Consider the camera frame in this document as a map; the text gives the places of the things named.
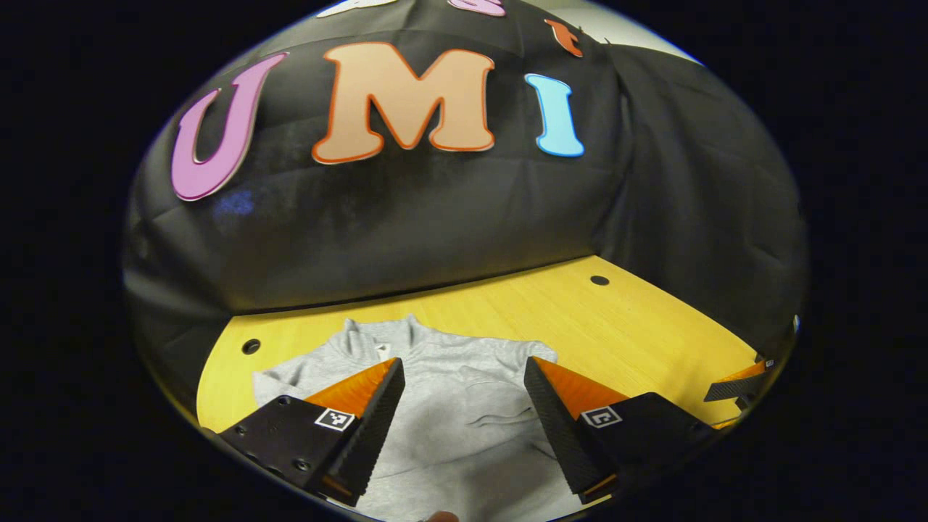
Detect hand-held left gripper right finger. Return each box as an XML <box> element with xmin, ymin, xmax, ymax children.
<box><xmin>523</xmin><ymin>355</ymin><xmax>719</xmax><ymax>505</ymax></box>

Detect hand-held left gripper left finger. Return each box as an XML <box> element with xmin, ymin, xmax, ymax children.
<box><xmin>217</xmin><ymin>357</ymin><xmax>407</xmax><ymax>507</ymax></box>

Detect grey zip-neck sweatshirt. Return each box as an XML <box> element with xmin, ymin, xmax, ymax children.
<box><xmin>252</xmin><ymin>314</ymin><xmax>582</xmax><ymax>522</ymax></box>

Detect black backdrop cloth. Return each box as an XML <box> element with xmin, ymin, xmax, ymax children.
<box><xmin>123</xmin><ymin>0</ymin><xmax>810</xmax><ymax>367</ymax></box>

